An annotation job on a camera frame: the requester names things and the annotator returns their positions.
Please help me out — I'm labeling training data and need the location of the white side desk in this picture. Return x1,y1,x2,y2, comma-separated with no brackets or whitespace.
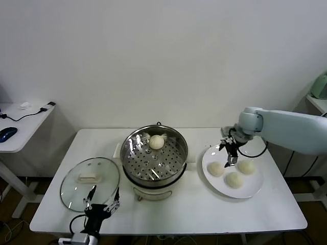
0,102,56,219

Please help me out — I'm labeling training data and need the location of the glass pot lid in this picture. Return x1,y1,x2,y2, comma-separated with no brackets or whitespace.
60,157,121,213

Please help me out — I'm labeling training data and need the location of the black power adapter cable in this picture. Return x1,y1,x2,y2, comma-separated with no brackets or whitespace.
283,150,319,177

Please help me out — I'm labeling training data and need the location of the stainless steel steamer basket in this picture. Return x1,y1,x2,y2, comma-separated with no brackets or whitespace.
120,124,189,185

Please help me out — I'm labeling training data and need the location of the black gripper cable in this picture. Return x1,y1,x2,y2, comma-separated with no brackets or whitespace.
69,213,86,234
237,141,269,158

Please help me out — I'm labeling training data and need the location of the mint green appliance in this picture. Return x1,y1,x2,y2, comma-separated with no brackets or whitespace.
310,72,327,100

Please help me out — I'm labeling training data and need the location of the black usb cable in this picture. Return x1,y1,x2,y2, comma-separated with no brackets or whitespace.
0,108,49,123

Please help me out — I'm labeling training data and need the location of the white steamed baozi bun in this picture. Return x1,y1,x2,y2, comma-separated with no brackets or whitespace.
149,135,165,151
224,171,244,189
237,160,256,176
206,161,224,177

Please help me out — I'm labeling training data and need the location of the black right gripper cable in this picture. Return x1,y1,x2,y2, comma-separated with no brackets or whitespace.
237,141,269,158

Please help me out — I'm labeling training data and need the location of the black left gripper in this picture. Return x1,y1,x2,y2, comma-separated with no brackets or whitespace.
81,185,121,234

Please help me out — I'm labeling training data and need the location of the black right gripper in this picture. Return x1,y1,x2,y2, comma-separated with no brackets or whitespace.
218,139,240,168

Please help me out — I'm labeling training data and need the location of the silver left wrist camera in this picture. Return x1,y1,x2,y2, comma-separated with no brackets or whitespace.
71,232,90,244

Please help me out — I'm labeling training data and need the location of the white round plate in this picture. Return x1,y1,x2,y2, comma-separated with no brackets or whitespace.
201,144,264,199

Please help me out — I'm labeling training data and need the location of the white floor cable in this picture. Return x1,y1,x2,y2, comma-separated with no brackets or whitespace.
0,219,27,242

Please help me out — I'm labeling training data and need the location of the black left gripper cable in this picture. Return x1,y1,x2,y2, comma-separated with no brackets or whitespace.
69,213,86,234

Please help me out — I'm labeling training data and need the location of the blue computer mouse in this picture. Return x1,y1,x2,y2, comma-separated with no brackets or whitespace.
0,127,18,143

